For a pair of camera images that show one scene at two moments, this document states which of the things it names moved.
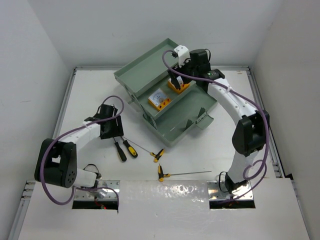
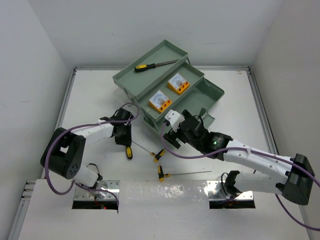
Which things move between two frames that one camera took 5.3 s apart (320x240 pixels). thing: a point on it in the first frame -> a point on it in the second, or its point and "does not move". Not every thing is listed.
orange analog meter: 182,88 does not move
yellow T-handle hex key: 156,155 does not move
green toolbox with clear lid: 168,112 does not move
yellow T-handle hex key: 162,176 does not move
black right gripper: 174,74 -> 171,136
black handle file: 122,154 -> 141,67
